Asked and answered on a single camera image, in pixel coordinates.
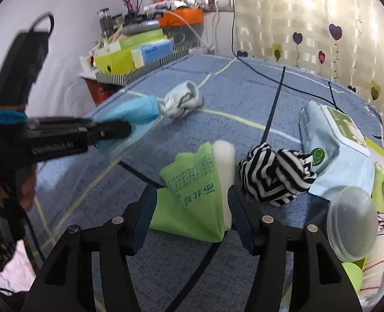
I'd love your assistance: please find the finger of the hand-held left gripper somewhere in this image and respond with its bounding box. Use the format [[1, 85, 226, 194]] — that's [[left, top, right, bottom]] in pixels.
[[79, 120, 133, 144]]

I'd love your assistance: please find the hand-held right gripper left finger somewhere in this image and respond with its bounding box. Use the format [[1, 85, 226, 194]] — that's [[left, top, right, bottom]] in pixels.
[[21, 185, 158, 312]]

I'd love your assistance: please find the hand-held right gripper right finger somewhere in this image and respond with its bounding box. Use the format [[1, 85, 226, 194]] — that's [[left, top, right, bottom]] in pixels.
[[227, 185, 363, 312]]

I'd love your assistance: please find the blue face mask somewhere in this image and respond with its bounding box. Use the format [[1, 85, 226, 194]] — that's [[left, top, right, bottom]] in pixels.
[[91, 95, 161, 153]]

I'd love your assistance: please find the green sock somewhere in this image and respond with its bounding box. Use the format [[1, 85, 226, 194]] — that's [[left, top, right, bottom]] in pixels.
[[149, 142, 226, 243]]

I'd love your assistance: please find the black white striped sock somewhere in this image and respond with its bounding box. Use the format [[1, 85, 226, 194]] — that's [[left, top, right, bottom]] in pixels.
[[238, 142, 318, 207]]

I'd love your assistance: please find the grey white sock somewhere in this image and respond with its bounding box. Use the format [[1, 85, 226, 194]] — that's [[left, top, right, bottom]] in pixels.
[[161, 80, 203, 119]]

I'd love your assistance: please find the beige red-striped sock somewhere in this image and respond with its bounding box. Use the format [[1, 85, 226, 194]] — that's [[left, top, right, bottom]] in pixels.
[[358, 234, 384, 304]]

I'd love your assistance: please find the person's left hand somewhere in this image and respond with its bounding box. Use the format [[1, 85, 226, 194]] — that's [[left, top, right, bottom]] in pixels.
[[0, 164, 38, 218]]

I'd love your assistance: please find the blue fabric band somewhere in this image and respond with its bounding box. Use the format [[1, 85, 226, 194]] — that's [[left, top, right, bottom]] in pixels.
[[0, 107, 29, 126]]

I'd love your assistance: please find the wooden side table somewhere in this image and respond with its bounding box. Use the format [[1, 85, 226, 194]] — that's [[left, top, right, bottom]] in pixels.
[[79, 73, 124, 106]]

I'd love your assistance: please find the black striped box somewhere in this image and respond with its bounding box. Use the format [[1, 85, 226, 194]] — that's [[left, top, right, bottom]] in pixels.
[[96, 47, 191, 87]]

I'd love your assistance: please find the lime green storage box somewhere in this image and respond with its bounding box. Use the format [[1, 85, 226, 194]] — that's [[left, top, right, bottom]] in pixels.
[[94, 50, 137, 75]]

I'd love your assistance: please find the white cup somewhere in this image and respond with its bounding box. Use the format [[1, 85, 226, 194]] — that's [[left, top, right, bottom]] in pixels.
[[80, 55, 95, 71]]

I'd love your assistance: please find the blue white box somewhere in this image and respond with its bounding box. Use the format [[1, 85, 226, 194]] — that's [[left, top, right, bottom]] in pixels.
[[131, 39, 174, 67]]

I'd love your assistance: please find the glass jar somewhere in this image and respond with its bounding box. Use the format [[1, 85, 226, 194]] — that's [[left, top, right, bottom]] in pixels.
[[97, 8, 112, 38]]

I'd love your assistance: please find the grey device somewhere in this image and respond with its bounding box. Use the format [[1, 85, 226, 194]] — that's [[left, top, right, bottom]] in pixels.
[[123, 19, 161, 35]]

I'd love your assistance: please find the clear round plastic container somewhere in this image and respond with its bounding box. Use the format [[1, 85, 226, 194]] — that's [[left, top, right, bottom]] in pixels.
[[327, 186, 379, 262]]

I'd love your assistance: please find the light blue wet wipes pack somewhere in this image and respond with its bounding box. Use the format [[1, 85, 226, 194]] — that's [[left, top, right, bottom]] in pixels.
[[299, 100, 376, 200]]

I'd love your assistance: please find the blue plaid bed sheet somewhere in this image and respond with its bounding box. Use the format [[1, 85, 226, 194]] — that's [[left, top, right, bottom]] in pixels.
[[26, 54, 384, 312]]

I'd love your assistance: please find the lime green round container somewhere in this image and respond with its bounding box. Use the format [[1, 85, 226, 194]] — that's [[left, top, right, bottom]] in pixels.
[[342, 261, 364, 292]]

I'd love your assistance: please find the pink cloth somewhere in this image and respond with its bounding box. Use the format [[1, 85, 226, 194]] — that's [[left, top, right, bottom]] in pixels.
[[0, 240, 38, 295]]

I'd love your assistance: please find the orange shelf tray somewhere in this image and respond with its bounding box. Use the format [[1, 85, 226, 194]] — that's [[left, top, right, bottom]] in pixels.
[[158, 7, 204, 28]]

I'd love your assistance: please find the heart print curtain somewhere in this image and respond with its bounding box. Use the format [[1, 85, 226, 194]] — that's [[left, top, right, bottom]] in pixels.
[[232, 0, 384, 131]]

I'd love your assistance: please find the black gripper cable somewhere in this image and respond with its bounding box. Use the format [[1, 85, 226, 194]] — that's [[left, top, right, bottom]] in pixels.
[[19, 211, 47, 264]]

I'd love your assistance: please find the white cable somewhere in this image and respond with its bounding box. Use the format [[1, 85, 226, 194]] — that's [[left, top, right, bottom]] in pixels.
[[164, 6, 222, 56]]

